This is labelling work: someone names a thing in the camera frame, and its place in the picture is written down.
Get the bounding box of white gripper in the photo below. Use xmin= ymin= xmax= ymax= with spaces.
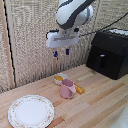
xmin=45 ymin=30 xmax=80 ymax=58

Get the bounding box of white hot dog bowl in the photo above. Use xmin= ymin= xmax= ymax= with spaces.
xmin=53 ymin=73 xmax=70 ymax=86

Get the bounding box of white floral rimmed plate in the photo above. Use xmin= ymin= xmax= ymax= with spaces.
xmin=7 ymin=94 xmax=55 ymax=128

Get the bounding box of pink mug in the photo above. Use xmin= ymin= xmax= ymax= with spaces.
xmin=59 ymin=78 xmax=77 ymax=100

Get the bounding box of black box appliance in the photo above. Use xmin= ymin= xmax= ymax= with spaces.
xmin=85 ymin=28 xmax=128 ymax=81

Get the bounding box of black cable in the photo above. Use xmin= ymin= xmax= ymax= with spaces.
xmin=79 ymin=12 xmax=128 ymax=37

